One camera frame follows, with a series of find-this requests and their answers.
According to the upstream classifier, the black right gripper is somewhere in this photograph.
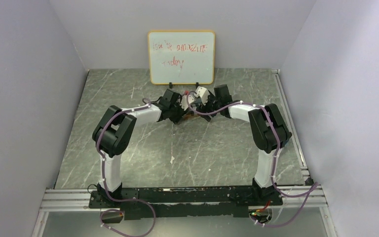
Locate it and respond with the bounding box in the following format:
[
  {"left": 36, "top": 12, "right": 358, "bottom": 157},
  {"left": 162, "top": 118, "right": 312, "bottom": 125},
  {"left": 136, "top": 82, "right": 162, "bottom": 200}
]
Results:
[{"left": 195, "top": 91, "right": 221, "bottom": 122}]

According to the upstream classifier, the plaid glasses case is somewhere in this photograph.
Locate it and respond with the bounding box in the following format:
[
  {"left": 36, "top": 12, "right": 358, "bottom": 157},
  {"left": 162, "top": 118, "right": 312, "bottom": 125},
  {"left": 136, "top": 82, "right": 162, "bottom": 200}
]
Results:
[{"left": 181, "top": 112, "right": 202, "bottom": 122}]

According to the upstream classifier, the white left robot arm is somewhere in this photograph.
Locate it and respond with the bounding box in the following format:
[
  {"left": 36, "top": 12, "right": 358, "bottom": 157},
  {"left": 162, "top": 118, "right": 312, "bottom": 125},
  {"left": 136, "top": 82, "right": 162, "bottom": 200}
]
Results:
[{"left": 92, "top": 88, "right": 188, "bottom": 207}]

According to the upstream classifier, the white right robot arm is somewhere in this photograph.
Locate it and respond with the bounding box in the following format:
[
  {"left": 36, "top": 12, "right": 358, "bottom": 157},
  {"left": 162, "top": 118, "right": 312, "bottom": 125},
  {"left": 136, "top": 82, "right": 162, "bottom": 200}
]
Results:
[{"left": 196, "top": 84, "right": 292, "bottom": 205}]

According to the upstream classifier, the yellow framed whiteboard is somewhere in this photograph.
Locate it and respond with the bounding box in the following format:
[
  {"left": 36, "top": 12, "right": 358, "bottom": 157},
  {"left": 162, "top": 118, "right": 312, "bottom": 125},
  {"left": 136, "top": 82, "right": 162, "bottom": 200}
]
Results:
[{"left": 147, "top": 30, "right": 216, "bottom": 85}]

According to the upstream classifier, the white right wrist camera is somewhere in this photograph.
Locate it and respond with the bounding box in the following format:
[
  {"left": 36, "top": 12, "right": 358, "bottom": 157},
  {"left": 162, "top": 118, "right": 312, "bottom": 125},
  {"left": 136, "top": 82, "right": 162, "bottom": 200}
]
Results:
[{"left": 195, "top": 86, "right": 210, "bottom": 105}]

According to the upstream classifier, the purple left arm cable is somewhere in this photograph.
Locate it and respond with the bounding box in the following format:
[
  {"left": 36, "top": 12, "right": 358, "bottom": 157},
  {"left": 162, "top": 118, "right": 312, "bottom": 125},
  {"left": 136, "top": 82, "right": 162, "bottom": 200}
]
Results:
[{"left": 96, "top": 93, "right": 193, "bottom": 237}]

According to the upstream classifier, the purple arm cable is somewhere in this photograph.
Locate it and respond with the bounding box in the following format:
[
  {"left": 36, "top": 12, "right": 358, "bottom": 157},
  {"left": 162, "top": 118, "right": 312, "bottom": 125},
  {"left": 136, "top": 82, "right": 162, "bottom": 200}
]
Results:
[
  {"left": 185, "top": 95, "right": 321, "bottom": 229},
  {"left": 96, "top": 93, "right": 193, "bottom": 237}
]

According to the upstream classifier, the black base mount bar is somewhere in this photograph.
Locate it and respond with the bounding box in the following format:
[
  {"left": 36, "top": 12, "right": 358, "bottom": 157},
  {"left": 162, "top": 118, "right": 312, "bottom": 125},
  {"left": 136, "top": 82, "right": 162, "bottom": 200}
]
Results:
[{"left": 88, "top": 183, "right": 283, "bottom": 220}]

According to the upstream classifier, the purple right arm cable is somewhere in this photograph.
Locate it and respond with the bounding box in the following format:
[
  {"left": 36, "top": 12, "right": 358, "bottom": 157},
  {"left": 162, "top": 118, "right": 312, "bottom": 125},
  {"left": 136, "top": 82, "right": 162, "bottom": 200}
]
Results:
[{"left": 185, "top": 95, "right": 321, "bottom": 229}]

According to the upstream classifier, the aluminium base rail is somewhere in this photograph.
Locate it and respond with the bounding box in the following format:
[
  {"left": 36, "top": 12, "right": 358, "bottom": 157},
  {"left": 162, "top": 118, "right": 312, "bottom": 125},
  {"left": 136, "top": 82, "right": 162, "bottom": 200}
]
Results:
[{"left": 31, "top": 69, "right": 337, "bottom": 237}]

